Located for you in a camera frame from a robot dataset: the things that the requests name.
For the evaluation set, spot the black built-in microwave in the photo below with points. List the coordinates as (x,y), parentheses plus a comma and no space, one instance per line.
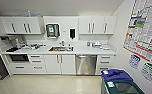
(18,58)

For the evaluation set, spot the blue lidded recycling bin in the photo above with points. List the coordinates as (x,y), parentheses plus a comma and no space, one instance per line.
(117,76)

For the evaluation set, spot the white drawer unit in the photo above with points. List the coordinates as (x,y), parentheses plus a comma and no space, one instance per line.
(105,61)
(36,63)

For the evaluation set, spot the stainless steel dishwasher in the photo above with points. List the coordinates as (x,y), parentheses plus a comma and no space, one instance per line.
(86,65)

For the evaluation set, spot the green printed bin sign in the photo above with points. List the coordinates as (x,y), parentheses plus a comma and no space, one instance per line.
(150,72)

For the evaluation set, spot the white two-door base cabinet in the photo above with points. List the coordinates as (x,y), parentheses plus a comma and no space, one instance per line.
(59,64)

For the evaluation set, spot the green lidded recycling bin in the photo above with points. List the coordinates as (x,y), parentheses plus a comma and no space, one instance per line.
(122,88)

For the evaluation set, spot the pale blue spray bottle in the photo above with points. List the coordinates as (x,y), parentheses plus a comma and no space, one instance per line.
(29,14)

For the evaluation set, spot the blue dish soap bottle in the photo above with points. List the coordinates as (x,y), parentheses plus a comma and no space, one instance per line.
(88,44)

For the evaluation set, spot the steel paper towel dispenser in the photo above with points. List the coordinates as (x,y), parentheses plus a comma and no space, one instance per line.
(52,30)

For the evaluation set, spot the white wall cabinet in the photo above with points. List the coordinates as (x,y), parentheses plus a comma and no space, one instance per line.
(22,25)
(97,25)

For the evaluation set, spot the printed wall poster board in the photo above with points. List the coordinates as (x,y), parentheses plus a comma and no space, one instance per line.
(143,30)

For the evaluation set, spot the black soap dispenser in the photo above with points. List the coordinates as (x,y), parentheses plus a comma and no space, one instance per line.
(72,33)

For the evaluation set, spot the blue printed bin sign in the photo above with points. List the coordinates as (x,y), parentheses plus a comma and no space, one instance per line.
(134,61)

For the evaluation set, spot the white dish towel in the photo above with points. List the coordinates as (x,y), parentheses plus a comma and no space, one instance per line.
(107,48)

